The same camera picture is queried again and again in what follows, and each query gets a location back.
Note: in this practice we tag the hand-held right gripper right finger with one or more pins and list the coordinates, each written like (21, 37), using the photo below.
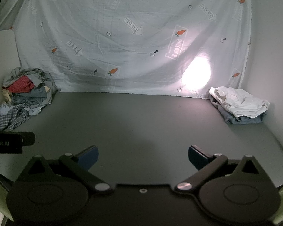
(195, 157)

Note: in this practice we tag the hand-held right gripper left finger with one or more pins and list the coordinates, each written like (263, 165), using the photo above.
(89, 157)

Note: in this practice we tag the pile of unfolded clothes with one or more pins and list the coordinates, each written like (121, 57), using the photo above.
(26, 94)

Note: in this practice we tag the grey-blue folded garment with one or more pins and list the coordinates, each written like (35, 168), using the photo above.
(240, 120)

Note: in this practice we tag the white folded garment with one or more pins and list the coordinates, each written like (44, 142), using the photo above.
(238, 102)

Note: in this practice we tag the white t-shirt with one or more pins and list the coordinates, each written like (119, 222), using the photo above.
(122, 42)

